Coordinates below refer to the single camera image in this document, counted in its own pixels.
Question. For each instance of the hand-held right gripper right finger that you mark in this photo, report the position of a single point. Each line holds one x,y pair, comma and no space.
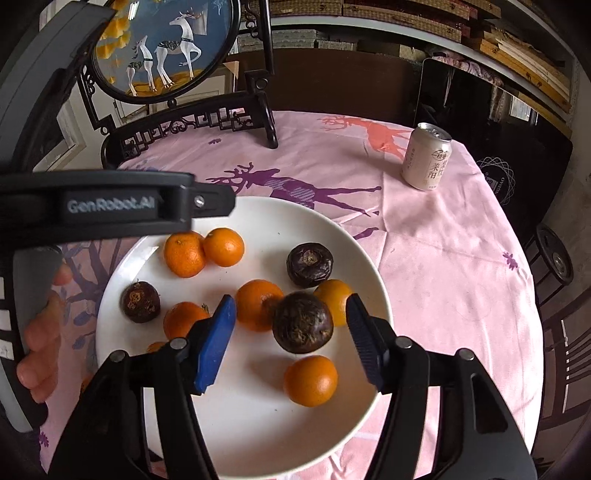
367,350

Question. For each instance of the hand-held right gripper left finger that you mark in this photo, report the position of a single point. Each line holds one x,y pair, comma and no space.
214,350

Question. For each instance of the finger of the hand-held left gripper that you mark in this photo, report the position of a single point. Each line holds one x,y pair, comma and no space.
212,201

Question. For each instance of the small orange mandarin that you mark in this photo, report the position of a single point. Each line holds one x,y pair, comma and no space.
86,383
182,319
156,346
310,381
254,307
224,247
336,297

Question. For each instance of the large orange mandarin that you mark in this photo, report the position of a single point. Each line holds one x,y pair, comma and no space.
184,254

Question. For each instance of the white round plate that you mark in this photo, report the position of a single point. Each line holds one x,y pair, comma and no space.
268,226

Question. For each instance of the dark brown water chestnut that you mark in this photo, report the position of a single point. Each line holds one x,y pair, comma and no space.
302,328
309,265
141,302

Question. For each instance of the person's left hand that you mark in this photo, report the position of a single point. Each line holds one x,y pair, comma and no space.
41,332

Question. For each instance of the pink deer print tablecloth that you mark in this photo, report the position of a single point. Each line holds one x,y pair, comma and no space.
438,277

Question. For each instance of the deer embroidery table screen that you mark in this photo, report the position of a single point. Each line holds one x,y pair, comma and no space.
184,27

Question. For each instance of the dark wooden chair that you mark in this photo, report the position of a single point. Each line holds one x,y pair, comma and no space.
565,360

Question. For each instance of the beige beverage can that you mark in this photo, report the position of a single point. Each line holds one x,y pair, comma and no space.
427,157

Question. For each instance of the black round stool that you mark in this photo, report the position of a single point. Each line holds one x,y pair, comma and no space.
554,258

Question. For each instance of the black case white emblem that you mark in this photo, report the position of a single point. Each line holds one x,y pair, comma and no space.
485,115

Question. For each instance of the stack of flat boxes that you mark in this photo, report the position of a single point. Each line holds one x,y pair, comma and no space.
401,9

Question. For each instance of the pink floral fabric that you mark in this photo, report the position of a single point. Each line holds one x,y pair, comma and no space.
466,62

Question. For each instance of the white wall shelf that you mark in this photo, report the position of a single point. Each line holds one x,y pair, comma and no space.
369,25

